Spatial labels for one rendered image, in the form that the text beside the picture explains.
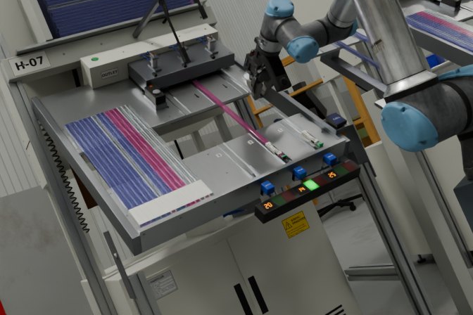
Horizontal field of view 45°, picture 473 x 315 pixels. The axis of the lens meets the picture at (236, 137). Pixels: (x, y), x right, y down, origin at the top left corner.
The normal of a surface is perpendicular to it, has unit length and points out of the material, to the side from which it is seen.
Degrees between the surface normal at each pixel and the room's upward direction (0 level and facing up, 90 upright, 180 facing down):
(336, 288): 90
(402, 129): 98
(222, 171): 47
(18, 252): 90
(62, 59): 90
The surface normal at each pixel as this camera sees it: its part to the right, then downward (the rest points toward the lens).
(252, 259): 0.41, -0.23
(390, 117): -0.80, 0.47
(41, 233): 0.74, -0.36
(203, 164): 0.03, -0.79
